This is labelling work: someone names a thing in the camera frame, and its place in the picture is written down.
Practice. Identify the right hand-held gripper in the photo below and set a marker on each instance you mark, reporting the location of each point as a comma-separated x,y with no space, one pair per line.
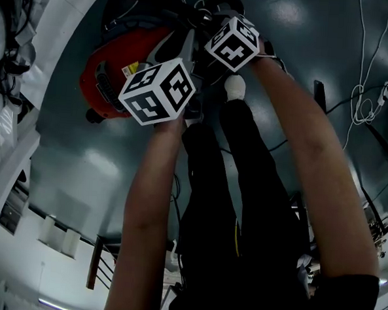
233,45

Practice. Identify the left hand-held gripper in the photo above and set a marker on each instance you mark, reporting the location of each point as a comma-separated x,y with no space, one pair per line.
151,96

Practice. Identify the person's left forearm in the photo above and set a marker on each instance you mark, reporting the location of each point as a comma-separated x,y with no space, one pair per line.
148,197

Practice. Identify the person's right forearm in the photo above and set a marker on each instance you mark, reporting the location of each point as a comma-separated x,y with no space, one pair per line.
318,158

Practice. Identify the red vacuum cleaner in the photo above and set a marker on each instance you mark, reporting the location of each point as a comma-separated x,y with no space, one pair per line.
128,48

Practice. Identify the person's right white shoe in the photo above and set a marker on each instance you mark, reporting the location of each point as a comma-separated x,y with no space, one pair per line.
235,86

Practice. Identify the person's white shoe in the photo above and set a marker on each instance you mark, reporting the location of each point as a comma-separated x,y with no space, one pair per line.
192,121
235,86

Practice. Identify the person's left white shoe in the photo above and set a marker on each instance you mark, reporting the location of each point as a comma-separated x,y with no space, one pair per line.
192,121

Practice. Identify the white shelf rack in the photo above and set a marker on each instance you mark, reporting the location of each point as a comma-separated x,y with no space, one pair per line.
58,11

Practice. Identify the person's black clothed body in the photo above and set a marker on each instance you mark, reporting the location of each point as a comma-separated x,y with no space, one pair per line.
243,203

